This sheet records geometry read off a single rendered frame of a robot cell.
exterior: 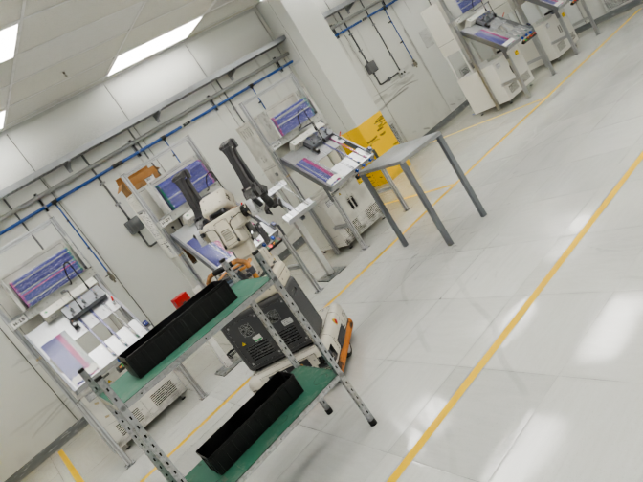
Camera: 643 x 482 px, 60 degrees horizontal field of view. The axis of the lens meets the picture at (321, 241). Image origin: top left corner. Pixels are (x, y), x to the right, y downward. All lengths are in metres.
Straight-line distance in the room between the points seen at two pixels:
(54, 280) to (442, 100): 6.92
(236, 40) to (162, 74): 1.20
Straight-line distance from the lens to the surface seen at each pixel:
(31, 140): 6.79
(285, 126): 6.01
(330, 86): 7.82
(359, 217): 6.08
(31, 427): 6.62
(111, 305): 4.95
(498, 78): 8.32
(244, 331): 3.62
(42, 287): 5.02
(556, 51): 9.54
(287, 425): 2.77
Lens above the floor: 1.54
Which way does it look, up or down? 13 degrees down
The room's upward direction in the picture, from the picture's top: 33 degrees counter-clockwise
